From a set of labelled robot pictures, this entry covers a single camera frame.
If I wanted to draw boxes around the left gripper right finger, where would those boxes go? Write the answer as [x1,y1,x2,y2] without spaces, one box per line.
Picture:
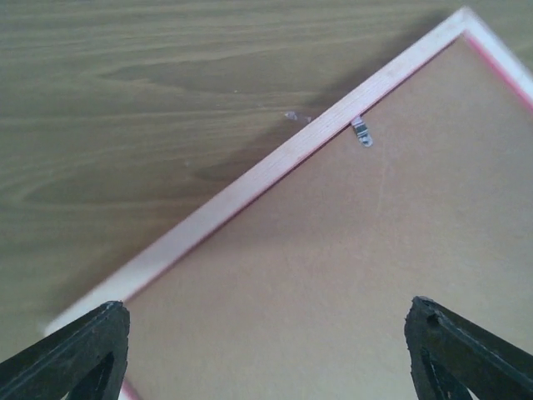
[404,296,532,399]

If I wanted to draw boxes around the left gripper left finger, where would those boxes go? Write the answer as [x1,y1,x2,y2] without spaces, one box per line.
[1,301,130,399]

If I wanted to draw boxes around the pink picture frame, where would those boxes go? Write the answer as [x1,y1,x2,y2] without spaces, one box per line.
[47,7,532,399]

